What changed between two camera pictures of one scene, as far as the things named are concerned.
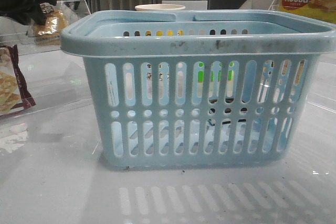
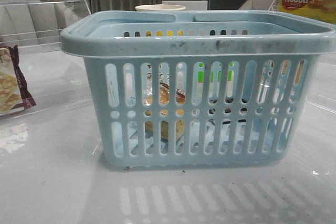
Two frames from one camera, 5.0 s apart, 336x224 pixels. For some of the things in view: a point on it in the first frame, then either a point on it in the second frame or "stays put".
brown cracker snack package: (14, 94) stays put
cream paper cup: (157, 7) stays put
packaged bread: (49, 34) -> (164, 99)
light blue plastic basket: (215, 89) stays put
